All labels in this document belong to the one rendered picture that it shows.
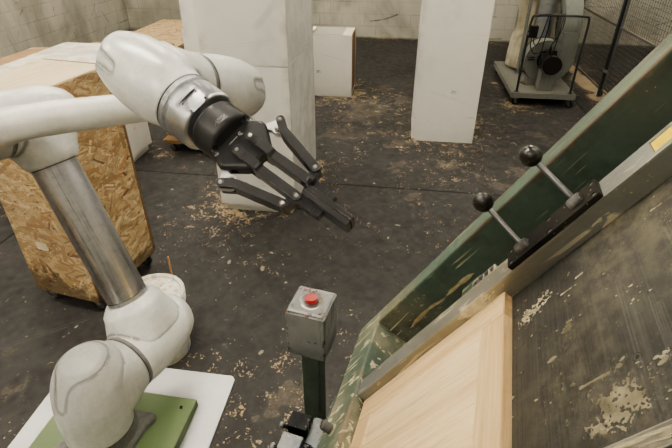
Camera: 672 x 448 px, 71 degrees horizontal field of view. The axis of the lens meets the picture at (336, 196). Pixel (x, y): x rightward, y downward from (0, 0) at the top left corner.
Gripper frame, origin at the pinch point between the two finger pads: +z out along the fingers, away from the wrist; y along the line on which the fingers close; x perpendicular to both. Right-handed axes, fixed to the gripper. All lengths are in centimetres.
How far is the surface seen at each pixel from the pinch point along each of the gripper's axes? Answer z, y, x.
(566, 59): -25, 403, 397
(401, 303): 9, 9, 75
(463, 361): 26.0, 0.9, 35.8
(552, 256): 27.4, 22.4, 25.4
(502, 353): 29.0, 3.9, 25.2
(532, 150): 14.9, 32.7, 17.3
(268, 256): -86, 10, 238
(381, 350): 12, -3, 80
